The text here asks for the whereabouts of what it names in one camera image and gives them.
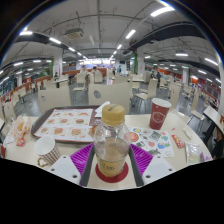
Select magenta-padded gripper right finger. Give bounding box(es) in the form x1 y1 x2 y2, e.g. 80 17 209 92
128 143 176 188

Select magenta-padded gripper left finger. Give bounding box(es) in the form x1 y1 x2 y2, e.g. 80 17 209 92
49 142 97 188

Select clear bottle with yellow cap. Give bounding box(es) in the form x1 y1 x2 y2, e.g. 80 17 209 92
93 103 132 178

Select colourful sticker sheet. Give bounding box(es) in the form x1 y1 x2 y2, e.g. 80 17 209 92
128 125 175 158

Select red sauce packet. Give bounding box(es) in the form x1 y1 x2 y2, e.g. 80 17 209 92
15 137 27 148
171 133 186 149

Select clear plastic packet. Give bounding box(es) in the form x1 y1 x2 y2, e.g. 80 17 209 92
184 142 205 165

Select brown tray with food-print liner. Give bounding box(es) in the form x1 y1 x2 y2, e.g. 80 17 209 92
30 105 103 144

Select small white sachet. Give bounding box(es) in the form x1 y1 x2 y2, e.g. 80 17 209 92
182 126 194 140

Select red paper cup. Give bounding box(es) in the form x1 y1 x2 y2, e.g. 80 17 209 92
148 97 172 131

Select clear plastic bag with food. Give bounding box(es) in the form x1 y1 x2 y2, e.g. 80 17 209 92
3 114 33 148

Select person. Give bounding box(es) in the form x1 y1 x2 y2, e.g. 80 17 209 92
211 127 224 160
90 65 102 75
154 69 163 83
79 64 88 76

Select beige chair with round hole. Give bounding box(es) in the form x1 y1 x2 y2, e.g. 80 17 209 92
37 85 73 115
88 82 132 108

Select white paper napkin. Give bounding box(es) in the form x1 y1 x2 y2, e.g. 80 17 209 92
94 100 112 118

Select white rectangular table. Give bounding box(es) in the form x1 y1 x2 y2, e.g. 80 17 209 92
202 105 224 148

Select group of beige chairs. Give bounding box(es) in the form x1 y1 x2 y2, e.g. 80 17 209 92
0 68 224 124

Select ceiling air conditioner unit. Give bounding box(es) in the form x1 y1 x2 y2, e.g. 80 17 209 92
64 27 85 40

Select group of ceiling lights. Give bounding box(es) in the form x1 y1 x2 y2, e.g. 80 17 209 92
0 4 223 84

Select patterned white mug gold handle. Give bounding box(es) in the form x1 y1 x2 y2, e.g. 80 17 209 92
34 135 62 168

